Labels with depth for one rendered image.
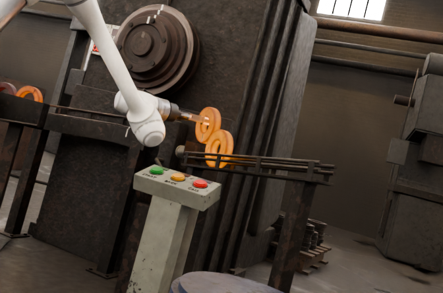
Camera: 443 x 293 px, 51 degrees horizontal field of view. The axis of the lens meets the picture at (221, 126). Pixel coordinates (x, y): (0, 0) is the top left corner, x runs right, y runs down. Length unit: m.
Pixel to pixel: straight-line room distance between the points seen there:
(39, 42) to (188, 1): 9.25
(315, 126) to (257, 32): 6.01
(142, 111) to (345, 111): 6.79
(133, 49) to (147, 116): 0.74
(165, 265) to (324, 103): 7.10
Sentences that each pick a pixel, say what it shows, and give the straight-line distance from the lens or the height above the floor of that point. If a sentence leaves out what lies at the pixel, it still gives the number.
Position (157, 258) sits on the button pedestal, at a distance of 1.38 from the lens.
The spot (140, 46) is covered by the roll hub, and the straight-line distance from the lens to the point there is 2.29.
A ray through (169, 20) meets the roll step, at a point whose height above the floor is 1.27.
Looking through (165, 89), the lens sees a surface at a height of 0.93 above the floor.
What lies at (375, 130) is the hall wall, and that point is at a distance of 8.13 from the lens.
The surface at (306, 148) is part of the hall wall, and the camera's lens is 8.23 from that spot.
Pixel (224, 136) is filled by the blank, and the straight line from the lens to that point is 1.80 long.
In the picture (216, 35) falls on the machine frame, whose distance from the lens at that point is 2.41.
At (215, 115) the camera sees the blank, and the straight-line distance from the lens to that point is 1.90.
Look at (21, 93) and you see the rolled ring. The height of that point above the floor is 0.74.
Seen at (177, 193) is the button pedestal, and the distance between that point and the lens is 1.34.
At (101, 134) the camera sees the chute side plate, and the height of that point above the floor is 0.64.
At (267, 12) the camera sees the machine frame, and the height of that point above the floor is 1.45.
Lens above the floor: 0.71
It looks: 3 degrees up
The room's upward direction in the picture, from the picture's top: 15 degrees clockwise
